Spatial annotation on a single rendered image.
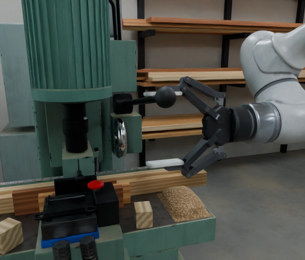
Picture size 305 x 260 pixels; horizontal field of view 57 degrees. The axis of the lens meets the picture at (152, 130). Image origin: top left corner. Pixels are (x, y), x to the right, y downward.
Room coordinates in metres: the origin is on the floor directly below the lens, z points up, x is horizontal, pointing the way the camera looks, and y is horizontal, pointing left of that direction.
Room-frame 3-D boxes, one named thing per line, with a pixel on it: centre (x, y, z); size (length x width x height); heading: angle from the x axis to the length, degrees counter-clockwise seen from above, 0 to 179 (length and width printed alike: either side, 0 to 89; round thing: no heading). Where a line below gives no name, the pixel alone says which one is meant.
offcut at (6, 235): (0.46, 0.28, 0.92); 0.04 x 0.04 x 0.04; 63
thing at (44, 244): (0.45, 0.13, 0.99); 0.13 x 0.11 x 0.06; 107
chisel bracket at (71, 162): (0.65, 0.18, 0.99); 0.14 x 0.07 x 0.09; 17
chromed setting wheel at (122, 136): (0.79, 0.10, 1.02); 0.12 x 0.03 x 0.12; 17
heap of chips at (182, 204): (0.62, -0.07, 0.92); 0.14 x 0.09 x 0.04; 17
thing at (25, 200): (0.61, 0.20, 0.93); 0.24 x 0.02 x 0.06; 107
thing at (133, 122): (0.86, 0.08, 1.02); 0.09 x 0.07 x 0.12; 107
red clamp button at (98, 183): (0.48, 0.11, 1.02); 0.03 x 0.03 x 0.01
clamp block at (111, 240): (0.45, 0.13, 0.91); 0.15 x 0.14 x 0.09; 107
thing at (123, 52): (0.88, 0.10, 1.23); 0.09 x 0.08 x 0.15; 17
